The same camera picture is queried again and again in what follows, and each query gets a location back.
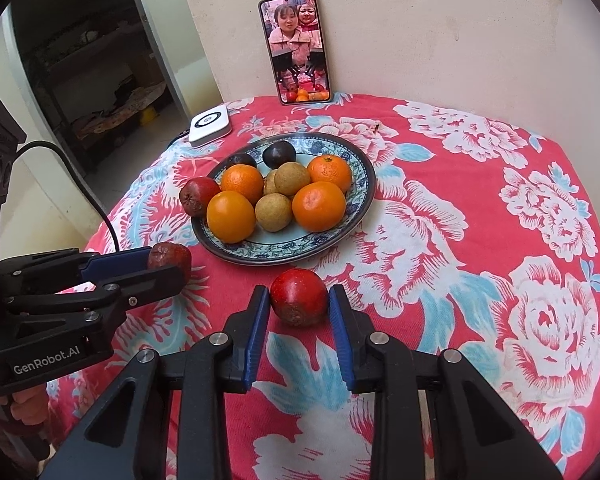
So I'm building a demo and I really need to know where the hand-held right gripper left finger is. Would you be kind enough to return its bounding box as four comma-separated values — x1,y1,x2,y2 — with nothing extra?
40,284,272,480

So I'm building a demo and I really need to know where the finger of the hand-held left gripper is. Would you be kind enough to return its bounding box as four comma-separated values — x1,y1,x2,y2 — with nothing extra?
5,265,185,341
0,246,153,296

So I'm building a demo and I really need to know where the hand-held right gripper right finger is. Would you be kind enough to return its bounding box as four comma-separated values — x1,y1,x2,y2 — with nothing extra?
328,284,563,480

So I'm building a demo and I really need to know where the brownish wrinkled jujube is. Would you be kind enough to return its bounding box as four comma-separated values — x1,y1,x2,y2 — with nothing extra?
147,242,193,286

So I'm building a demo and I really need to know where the smooth red jujube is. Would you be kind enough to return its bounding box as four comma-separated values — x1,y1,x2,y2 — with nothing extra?
270,268,328,328

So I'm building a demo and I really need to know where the blue patterned ceramic plate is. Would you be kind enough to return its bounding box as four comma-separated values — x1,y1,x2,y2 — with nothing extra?
190,132,377,266

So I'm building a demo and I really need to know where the bright red wrinkled jujube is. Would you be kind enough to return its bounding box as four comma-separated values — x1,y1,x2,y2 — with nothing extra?
179,177,222,217

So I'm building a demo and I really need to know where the yellowish orange tangerine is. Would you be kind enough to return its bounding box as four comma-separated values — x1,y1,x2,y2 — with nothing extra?
206,190,257,244

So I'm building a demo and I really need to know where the small orange tangerine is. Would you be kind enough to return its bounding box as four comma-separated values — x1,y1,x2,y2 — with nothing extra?
307,154,353,193
291,181,347,233

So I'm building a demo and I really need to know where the large deep orange tangerine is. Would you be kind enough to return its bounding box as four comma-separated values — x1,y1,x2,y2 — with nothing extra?
220,164,265,206

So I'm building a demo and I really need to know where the dark purple plum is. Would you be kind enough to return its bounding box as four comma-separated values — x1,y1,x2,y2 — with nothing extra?
262,141,296,170
225,152,257,170

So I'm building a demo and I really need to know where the brown longan with stem scar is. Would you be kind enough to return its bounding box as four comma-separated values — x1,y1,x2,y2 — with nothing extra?
273,161,311,197

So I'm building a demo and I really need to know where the person's left hand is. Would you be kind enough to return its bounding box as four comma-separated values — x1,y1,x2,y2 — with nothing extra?
7,385,48,428

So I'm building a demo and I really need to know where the patterned cloth in doorway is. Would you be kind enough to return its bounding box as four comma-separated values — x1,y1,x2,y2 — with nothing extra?
75,87,168,138

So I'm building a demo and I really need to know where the white square charger device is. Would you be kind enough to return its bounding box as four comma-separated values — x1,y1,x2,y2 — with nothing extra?
188,108,232,148

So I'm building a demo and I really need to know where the red floral tablecloth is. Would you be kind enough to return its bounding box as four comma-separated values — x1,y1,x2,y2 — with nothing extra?
45,92,600,480

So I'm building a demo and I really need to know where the smartphone with lit screen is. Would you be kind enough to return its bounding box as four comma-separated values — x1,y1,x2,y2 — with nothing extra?
258,0,333,106

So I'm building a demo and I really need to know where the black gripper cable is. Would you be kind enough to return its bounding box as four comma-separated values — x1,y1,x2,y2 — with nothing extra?
17,141,122,252

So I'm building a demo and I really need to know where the white door frame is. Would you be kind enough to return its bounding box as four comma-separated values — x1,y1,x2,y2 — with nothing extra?
122,0,193,121

